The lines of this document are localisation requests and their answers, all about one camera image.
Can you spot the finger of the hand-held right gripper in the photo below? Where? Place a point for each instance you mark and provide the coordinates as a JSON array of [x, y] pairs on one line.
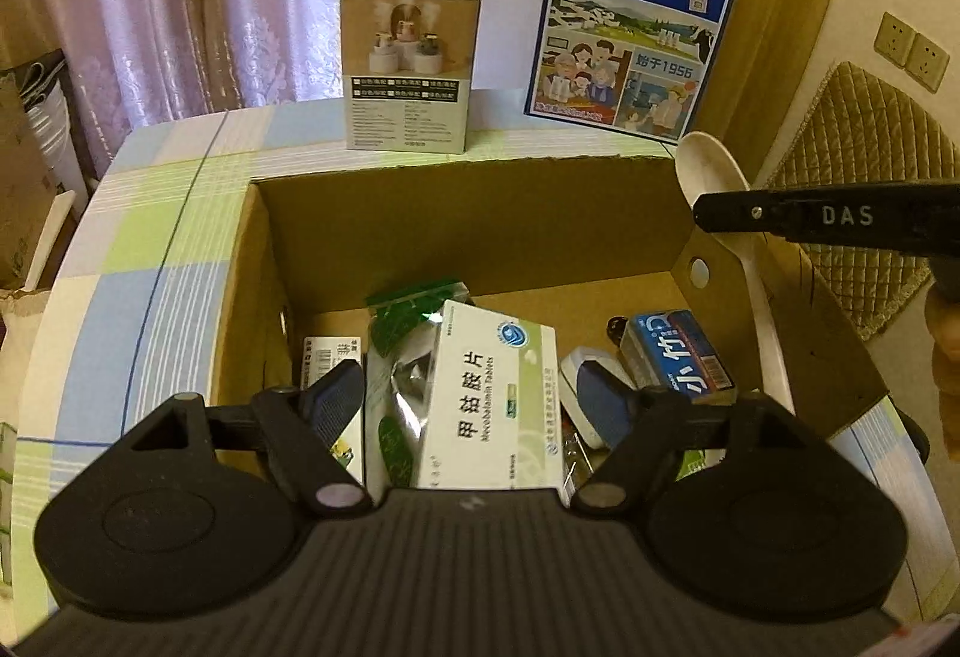
[[862, 186], [739, 212]]

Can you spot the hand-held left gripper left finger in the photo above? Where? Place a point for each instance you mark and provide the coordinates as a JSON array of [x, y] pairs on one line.
[[337, 402]]

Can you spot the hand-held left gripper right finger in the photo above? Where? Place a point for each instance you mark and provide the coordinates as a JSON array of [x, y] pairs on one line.
[[604, 402]]

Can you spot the white night light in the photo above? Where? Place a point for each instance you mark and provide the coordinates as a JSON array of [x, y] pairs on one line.
[[589, 355]]

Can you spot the white medicine box plant print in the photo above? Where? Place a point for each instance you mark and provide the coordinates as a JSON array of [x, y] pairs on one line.
[[319, 353]]

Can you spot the white spoon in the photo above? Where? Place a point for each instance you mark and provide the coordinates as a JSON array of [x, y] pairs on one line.
[[709, 166]]

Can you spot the silver foil bag green leaf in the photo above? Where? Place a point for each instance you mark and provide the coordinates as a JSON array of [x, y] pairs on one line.
[[397, 387]]

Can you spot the blue white small box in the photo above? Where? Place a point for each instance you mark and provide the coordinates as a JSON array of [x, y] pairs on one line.
[[675, 357]]

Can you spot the green box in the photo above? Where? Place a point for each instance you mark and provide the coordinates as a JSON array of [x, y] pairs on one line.
[[694, 464]]

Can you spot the white medicine box blue logo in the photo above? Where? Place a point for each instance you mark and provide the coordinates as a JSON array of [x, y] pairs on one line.
[[487, 402]]

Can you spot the person's right hand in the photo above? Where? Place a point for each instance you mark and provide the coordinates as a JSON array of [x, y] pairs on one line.
[[946, 342]]

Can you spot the quilted tan chair cushion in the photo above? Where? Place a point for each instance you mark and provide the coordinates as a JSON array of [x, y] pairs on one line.
[[862, 132]]

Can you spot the blue milk carton box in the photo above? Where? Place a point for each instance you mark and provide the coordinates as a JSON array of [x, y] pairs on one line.
[[630, 27]]

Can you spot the beige cloth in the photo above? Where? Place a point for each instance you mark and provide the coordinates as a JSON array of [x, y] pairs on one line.
[[22, 319]]

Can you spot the beige product box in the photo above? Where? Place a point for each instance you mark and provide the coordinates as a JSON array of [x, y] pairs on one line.
[[409, 64]]

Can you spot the large brown cardboard box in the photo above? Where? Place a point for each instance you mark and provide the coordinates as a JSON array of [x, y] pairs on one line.
[[22, 192]]

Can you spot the white paper bag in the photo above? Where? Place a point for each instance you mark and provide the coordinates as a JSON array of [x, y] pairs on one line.
[[52, 132]]

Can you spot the wall outlet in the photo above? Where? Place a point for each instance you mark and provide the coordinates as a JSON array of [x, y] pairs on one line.
[[928, 64], [895, 38]]

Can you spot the wooden frame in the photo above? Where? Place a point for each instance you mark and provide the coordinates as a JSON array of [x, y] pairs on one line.
[[56, 237]]

